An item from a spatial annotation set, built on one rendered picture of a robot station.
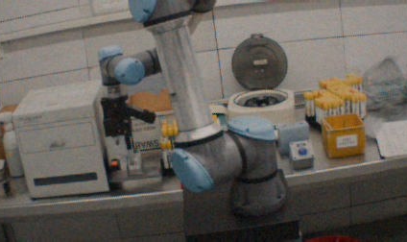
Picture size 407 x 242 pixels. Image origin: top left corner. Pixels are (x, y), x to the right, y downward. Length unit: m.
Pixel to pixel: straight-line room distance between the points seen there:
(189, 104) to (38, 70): 1.22
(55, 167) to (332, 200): 1.32
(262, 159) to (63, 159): 0.70
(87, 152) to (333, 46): 1.13
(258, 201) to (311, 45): 1.09
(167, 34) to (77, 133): 0.60
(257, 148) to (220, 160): 0.11
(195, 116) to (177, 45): 0.17
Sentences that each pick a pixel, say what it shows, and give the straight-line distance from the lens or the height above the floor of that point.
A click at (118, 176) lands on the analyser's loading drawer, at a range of 2.01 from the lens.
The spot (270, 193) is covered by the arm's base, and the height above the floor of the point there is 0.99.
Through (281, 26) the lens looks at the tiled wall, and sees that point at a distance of 2.52.
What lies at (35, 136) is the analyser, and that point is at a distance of 1.97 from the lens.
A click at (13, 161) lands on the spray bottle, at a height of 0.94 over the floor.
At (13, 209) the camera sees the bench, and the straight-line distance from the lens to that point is 2.06.
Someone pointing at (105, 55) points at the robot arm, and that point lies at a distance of 1.87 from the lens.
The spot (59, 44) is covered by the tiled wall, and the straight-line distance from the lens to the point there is 2.54.
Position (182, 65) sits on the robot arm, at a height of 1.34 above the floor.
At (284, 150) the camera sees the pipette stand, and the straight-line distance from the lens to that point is 2.08.
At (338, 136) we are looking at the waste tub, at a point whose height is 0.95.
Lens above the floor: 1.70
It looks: 19 degrees down
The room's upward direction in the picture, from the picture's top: 7 degrees counter-clockwise
